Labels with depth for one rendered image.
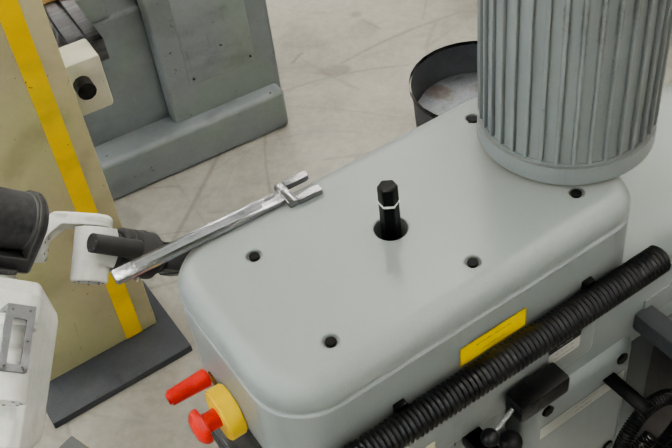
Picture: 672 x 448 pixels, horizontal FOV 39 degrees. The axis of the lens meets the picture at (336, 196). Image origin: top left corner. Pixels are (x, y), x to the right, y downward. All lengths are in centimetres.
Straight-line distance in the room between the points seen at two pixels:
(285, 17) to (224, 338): 408
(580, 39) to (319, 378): 40
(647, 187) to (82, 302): 234
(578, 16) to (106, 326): 267
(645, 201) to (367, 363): 48
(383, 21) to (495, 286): 392
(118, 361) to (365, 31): 217
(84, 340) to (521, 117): 256
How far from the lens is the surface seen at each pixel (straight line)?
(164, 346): 342
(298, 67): 458
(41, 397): 145
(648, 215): 123
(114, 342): 347
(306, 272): 98
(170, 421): 326
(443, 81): 354
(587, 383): 129
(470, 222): 102
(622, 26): 95
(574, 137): 101
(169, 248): 103
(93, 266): 171
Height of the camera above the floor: 260
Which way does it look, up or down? 43 degrees down
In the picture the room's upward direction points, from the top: 8 degrees counter-clockwise
